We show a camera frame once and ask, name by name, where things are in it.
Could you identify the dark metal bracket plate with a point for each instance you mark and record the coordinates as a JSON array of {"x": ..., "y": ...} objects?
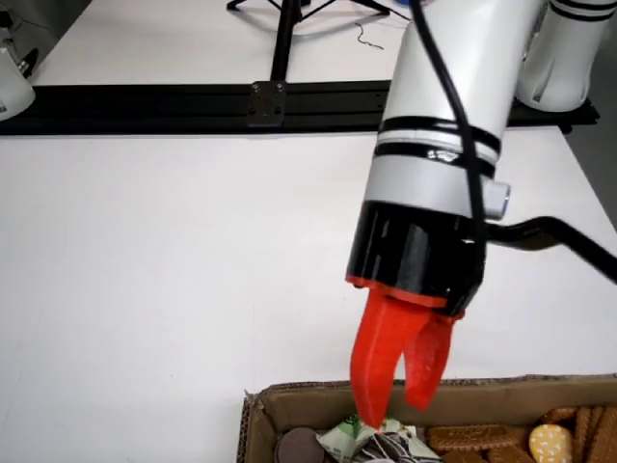
[{"x": 265, "y": 103}]

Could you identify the brown cardboard box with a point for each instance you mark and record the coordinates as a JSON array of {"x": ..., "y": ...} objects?
[{"x": 482, "y": 400}]

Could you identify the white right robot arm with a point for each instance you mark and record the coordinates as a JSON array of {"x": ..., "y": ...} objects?
[{"x": 12, "y": 91}]

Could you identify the brown rectangular biscuit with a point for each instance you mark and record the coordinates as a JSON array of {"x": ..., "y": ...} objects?
[{"x": 472, "y": 436}]

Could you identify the brown round biscuit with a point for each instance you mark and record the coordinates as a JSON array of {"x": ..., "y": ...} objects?
[{"x": 559, "y": 416}]

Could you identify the ridged long biscuit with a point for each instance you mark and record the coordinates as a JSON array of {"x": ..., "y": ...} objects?
[
  {"x": 582, "y": 434},
  {"x": 605, "y": 434}
]

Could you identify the plain chocolate round cookie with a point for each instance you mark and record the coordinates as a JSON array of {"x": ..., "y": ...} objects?
[{"x": 296, "y": 448}]

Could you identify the black tripod stand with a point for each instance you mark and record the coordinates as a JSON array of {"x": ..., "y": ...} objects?
[{"x": 283, "y": 43}]

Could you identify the green sunflower seed snack packet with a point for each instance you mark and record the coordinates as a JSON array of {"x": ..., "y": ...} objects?
[{"x": 337, "y": 441}]

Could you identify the black aluminium rail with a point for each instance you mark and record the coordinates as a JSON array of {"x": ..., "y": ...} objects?
[{"x": 144, "y": 108}]

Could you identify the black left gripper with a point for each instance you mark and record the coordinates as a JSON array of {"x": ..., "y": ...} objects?
[{"x": 414, "y": 251}]

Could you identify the yellow round cracker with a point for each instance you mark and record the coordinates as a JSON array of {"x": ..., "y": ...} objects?
[{"x": 549, "y": 443}]

